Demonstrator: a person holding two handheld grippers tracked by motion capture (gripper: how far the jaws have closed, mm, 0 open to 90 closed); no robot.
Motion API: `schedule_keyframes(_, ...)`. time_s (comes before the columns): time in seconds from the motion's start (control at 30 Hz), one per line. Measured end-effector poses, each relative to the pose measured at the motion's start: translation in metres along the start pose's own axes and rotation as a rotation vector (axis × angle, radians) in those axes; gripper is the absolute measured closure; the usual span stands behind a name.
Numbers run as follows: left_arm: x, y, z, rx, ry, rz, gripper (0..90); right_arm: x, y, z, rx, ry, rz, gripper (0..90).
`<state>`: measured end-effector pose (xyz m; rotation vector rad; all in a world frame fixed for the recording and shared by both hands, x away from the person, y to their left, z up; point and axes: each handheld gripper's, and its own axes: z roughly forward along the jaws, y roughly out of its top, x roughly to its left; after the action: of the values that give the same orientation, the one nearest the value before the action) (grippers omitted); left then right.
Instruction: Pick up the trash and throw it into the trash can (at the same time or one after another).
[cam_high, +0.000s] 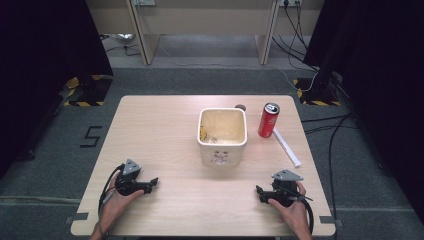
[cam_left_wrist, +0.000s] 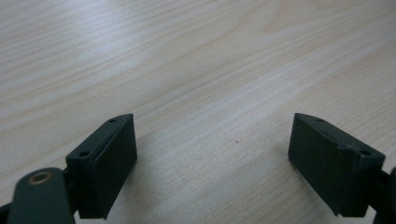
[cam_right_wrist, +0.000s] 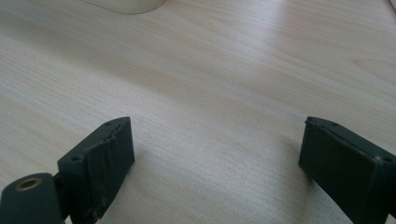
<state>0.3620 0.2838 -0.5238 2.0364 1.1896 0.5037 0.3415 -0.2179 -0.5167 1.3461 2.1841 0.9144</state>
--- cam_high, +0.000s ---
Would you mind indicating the person's right hand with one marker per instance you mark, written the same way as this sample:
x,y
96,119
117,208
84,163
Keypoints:
x,y
293,215

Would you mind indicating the cream square waste bin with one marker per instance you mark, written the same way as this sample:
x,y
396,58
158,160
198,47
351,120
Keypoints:
x,y
222,133

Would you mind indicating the white long stick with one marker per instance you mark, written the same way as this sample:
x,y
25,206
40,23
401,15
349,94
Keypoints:
x,y
286,148

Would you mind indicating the grey tape strip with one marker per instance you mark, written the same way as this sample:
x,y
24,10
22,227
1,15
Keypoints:
x,y
330,220
77,217

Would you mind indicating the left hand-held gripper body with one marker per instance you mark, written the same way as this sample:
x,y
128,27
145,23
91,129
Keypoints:
x,y
128,180

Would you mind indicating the person's left hand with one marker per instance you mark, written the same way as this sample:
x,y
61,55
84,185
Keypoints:
x,y
116,201

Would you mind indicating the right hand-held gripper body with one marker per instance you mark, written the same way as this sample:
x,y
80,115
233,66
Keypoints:
x,y
285,188

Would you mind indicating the black stand base striped tape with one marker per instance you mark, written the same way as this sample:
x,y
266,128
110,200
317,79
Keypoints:
x,y
88,91
318,95

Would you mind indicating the white wall socket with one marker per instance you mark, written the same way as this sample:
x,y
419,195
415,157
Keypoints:
x,y
144,2
290,2

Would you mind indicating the black curtain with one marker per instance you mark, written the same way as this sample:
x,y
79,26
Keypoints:
x,y
43,73
376,83

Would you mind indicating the red drink can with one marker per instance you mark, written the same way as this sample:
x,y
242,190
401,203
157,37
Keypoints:
x,y
268,120

